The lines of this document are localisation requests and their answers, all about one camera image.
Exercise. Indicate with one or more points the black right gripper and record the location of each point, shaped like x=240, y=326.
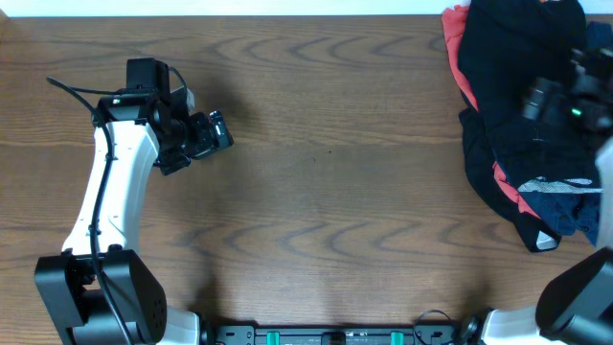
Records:
x=565, y=95

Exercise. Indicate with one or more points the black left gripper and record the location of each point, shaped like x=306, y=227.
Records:
x=207, y=143

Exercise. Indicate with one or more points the black shorts white waistband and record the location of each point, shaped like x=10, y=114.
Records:
x=507, y=45

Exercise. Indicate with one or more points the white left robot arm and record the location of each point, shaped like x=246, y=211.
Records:
x=98, y=290

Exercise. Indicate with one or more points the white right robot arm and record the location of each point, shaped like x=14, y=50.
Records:
x=575, y=307

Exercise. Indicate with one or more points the navy blue garment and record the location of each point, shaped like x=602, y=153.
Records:
x=567, y=195

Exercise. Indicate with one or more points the black garment in pile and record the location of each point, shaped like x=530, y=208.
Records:
x=479, y=170

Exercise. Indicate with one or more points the red garment in pile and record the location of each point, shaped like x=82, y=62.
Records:
x=453, y=20

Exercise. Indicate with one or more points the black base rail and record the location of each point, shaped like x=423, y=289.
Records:
x=437, y=334

